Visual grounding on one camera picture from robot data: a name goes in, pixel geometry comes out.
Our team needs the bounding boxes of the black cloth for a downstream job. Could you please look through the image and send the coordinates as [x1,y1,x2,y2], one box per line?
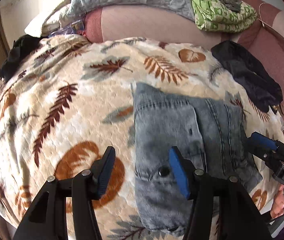
[0,34,43,80]

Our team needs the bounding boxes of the leaf-print fleece blanket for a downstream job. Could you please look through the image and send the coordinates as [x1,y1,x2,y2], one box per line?
[0,36,284,240]

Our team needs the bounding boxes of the black garment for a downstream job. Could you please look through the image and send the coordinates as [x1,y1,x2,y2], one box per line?
[211,40,284,113]

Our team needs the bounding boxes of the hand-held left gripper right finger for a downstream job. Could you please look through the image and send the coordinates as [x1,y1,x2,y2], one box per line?
[168,146,266,240]

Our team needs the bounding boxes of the pink bed sheet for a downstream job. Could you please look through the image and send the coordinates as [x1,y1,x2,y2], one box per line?
[84,5,262,43]

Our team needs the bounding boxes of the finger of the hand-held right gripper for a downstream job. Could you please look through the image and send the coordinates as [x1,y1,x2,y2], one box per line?
[251,132,279,152]
[244,141,276,162]

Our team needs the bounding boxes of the cream pillow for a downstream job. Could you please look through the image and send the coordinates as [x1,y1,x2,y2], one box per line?
[24,0,73,37]

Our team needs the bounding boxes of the maroon textured cover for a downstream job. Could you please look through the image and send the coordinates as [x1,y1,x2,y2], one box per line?
[232,0,284,120]

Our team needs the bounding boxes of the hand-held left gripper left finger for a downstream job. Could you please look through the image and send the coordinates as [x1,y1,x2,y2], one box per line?
[12,146,117,240]

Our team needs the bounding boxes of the grey denim pants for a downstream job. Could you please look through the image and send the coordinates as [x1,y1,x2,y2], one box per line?
[131,82,264,237]

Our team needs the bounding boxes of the green printed quilt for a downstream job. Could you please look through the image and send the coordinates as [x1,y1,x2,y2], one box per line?
[176,0,259,33]

